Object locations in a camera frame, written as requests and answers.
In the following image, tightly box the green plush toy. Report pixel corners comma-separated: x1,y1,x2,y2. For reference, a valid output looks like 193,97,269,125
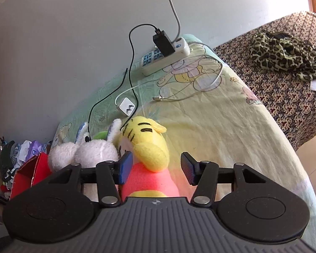
93,131,108,140

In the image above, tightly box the white USB cable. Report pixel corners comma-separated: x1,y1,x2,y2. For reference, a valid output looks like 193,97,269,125
114,43,224,109

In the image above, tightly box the white bunny plush toy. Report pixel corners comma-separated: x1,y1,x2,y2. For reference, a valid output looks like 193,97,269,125
48,118,123,202

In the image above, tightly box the cartoon print bed sheet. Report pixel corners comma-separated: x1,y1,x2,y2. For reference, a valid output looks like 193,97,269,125
52,34,316,250

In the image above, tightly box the yellow tiger plush toy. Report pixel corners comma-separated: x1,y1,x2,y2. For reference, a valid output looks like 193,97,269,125
118,116,180,200

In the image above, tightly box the red cardboard box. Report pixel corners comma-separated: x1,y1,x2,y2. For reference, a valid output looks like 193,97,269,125
10,152,52,199

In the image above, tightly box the black charging cable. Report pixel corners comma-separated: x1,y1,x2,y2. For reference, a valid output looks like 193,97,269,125
88,23,159,133

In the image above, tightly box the white power strip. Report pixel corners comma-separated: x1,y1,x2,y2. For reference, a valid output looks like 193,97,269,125
138,37,191,76

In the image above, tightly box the black power adapter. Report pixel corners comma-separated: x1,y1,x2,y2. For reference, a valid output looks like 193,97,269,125
152,29,175,57

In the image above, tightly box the green striped garment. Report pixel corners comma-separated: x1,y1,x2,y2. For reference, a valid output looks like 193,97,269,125
0,137,21,190

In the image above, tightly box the grey power strip cord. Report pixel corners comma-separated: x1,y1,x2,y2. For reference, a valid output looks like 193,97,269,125
156,0,182,43

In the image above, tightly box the leopard print cloth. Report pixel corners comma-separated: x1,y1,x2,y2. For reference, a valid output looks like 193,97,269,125
249,32,316,82

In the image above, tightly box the brown patterned blanket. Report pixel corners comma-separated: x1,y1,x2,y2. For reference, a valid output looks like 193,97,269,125
214,11,316,150

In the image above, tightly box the purple tissue pack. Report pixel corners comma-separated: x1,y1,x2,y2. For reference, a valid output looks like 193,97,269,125
25,140,47,162

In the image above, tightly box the white USB charger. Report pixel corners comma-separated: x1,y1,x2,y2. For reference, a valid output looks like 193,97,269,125
118,97,136,117

